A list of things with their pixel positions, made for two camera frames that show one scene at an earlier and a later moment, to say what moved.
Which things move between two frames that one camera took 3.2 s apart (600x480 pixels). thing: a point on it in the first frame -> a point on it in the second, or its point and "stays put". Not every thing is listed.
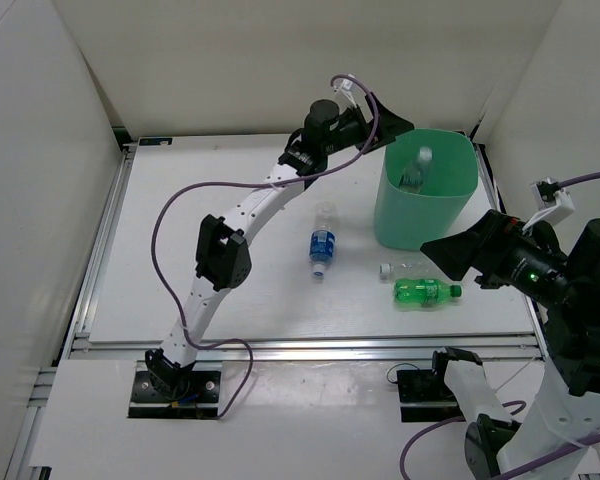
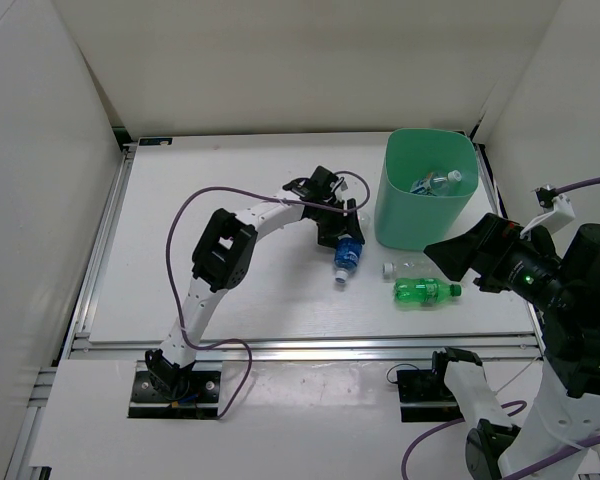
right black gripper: (486, 247) stays put
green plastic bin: (430, 176) stays put
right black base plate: (425, 398) stays put
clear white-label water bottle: (412, 177) -> (436, 184)
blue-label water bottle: (322, 242) -> (347, 257)
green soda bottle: (424, 291) stays put
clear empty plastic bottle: (407, 269) stays put
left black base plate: (201, 400) stays put
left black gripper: (389, 125) -> (342, 226)
